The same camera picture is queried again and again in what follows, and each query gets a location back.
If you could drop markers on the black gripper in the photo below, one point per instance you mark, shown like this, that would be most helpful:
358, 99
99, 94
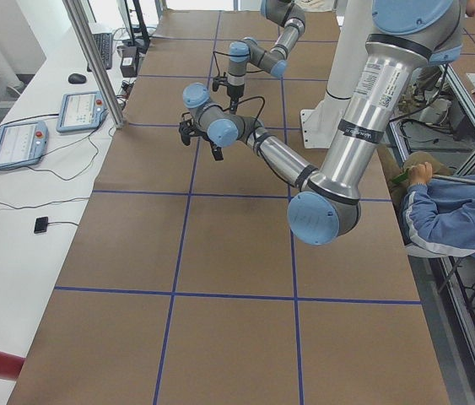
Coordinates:
213, 146
234, 92

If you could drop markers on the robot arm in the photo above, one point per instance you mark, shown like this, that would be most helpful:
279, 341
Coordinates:
291, 18
380, 46

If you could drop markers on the person's hand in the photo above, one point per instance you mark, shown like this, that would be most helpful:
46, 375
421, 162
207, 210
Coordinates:
420, 174

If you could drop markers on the black monitor stand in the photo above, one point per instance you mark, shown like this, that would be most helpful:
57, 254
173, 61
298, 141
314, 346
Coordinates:
138, 33

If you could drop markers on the black power adapter box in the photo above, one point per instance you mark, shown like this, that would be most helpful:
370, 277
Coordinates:
129, 62

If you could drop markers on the black keyboard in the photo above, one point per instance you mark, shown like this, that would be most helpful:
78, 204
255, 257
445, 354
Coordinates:
104, 44

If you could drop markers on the far teach pendant tablet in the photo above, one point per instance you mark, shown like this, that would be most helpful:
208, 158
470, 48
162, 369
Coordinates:
81, 111

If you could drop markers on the teach pendant tablet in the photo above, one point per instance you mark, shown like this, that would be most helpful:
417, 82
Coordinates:
22, 144
81, 111

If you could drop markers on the black computer mouse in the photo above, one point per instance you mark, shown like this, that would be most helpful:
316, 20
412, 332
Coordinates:
77, 78

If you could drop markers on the small black square puck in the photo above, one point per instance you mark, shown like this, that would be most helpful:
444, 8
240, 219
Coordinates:
41, 225

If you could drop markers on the near teach pendant tablet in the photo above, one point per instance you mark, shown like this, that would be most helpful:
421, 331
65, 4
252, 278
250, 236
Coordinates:
22, 144

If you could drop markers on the person in blue sweatshirt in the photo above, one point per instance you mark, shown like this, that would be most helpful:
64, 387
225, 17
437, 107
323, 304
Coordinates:
439, 217

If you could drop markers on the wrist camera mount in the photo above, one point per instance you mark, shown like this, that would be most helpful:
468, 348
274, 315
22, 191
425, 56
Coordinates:
187, 128
220, 80

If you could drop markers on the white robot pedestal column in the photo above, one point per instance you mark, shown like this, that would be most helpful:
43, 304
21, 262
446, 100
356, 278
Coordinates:
320, 124

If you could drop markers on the aluminium frame post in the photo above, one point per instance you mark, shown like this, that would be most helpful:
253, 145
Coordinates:
82, 30

